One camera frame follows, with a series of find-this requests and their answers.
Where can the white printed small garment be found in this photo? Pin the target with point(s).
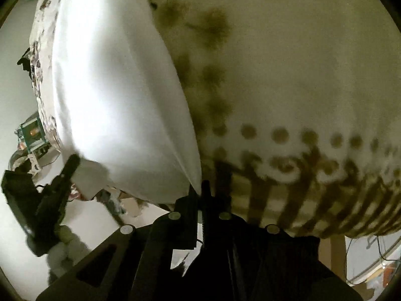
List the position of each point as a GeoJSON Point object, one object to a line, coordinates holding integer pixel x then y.
{"type": "Point", "coordinates": [125, 84]}

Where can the wooden post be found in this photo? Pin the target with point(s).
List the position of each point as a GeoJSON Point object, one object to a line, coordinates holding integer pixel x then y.
{"type": "Point", "coordinates": [337, 252]}

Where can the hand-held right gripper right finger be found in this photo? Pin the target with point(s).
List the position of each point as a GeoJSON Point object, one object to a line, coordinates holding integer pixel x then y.
{"type": "Point", "coordinates": [221, 222]}

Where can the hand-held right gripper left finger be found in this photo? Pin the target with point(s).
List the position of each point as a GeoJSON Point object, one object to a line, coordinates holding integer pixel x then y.
{"type": "Point", "coordinates": [186, 214]}

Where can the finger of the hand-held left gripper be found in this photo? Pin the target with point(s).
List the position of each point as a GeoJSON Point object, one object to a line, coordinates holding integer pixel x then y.
{"type": "Point", "coordinates": [59, 191]}

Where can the colourful cloth pile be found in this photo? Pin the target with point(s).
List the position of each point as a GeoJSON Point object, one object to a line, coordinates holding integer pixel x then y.
{"type": "Point", "coordinates": [117, 202]}

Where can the teal framed lantern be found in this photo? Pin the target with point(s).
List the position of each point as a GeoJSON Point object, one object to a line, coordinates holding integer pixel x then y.
{"type": "Point", "coordinates": [30, 133]}

